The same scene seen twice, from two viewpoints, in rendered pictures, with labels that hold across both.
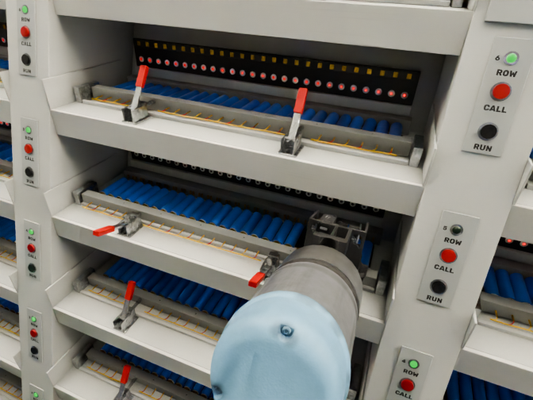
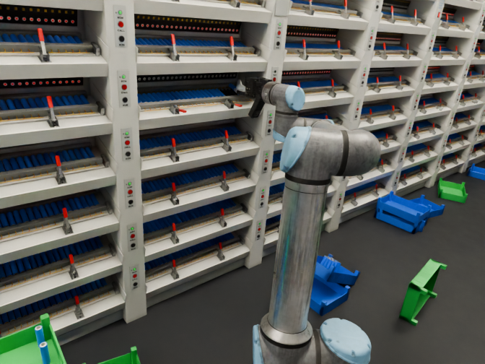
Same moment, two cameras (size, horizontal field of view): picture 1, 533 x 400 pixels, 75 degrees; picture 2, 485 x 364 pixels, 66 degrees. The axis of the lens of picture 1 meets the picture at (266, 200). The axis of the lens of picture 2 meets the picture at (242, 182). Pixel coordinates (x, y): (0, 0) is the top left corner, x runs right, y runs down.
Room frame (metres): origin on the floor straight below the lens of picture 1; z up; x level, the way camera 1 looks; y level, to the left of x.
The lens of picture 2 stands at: (-0.41, 1.29, 1.25)
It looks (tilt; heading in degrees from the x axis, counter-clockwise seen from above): 23 degrees down; 302
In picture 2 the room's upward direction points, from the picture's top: 4 degrees clockwise
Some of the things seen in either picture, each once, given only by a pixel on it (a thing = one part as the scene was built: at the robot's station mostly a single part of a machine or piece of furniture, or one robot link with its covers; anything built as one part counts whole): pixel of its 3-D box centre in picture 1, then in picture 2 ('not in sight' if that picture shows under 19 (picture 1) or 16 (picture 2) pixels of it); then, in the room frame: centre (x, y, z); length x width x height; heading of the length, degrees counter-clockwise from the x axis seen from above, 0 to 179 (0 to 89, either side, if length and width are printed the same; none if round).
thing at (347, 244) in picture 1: (329, 258); (258, 88); (0.40, -0.09, 0.99); 0.12 x 0.08 x 0.09; 163
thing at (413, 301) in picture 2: not in sight; (423, 290); (-0.41, -0.46, 0.10); 0.30 x 0.08 x 0.20; 80
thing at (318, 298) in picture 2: not in sight; (312, 284); (0.07, -0.24, 0.04); 0.30 x 0.20 x 0.08; 163
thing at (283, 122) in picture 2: not in sight; (287, 126); (0.22, -0.04, 0.88); 0.12 x 0.09 x 0.12; 33
